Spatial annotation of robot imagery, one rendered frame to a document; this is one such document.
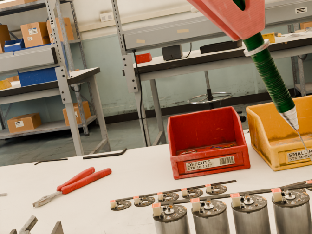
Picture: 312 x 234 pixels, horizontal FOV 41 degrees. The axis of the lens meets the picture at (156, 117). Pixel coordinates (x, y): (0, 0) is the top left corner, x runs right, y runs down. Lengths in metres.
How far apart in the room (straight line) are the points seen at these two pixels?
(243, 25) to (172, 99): 4.49
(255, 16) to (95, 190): 0.38
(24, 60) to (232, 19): 2.58
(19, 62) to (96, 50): 2.13
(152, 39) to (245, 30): 2.29
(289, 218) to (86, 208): 0.28
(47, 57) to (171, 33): 0.79
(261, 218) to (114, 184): 0.31
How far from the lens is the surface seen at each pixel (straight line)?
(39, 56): 2.74
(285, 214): 0.30
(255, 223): 0.30
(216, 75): 4.66
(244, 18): 0.24
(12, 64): 2.83
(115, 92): 4.83
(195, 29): 2.50
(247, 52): 0.25
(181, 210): 0.30
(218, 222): 0.30
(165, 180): 0.55
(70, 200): 0.56
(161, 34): 2.52
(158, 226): 0.30
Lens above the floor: 0.94
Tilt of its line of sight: 11 degrees down
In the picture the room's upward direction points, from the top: 11 degrees counter-clockwise
